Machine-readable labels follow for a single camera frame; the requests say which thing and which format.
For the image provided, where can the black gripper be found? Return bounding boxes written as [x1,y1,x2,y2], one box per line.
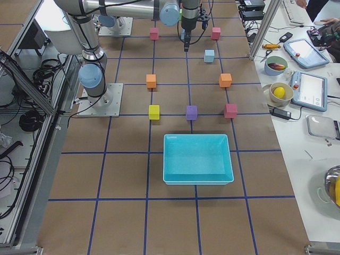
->
[181,6,209,52]

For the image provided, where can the light blue block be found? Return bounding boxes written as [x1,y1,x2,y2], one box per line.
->
[180,29,185,41]
[203,49,215,63]

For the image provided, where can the left far pink block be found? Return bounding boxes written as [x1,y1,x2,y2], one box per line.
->
[211,27,221,40]

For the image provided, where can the pink block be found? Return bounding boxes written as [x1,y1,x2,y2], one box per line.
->
[224,104,238,118]
[211,27,221,40]
[149,27,159,40]

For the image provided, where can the left near pink block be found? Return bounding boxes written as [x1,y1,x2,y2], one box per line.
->
[149,27,159,40]

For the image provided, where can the near orange block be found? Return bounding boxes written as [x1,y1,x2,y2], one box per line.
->
[146,74,157,89]

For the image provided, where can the orange block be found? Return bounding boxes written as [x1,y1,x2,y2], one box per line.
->
[146,74,157,89]
[219,73,232,88]

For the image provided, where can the far orange block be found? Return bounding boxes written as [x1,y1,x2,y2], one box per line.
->
[219,73,232,88]

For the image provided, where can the right purple block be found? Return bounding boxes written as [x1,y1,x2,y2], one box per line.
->
[186,105,198,121]

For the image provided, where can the yellow block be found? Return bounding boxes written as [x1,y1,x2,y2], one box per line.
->
[148,105,160,120]

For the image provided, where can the scissors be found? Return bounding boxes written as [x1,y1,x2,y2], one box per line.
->
[260,49,273,62]

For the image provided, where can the right far pink block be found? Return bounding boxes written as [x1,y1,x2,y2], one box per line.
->
[224,104,238,118]

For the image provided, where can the blue bowl with fruit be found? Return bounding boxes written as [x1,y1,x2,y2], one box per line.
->
[264,56,288,76]

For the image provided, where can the beige bowl with lemon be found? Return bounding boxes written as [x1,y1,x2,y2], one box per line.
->
[262,82,294,107]

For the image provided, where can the white keyboard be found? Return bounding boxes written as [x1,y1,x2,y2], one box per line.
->
[282,0,304,26]

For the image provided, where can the far teach pendant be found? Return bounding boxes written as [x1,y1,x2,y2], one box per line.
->
[283,39,329,69]

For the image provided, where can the teach pendant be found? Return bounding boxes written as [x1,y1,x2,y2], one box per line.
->
[291,71,328,112]
[283,39,329,69]

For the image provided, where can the cyan tray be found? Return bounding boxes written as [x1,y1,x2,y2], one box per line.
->
[163,134,234,185]

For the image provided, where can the black power adapter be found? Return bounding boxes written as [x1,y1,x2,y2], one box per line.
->
[269,107,291,120]

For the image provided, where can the near teach pendant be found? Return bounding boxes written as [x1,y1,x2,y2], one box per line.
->
[291,71,328,112]

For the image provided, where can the steel bowl with banana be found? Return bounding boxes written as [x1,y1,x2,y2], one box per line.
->
[324,165,339,208]

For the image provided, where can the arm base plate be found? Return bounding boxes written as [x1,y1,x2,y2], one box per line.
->
[98,15,133,37]
[77,83,124,117]

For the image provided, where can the aluminium frame post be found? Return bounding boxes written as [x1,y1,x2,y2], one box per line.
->
[249,0,281,61]

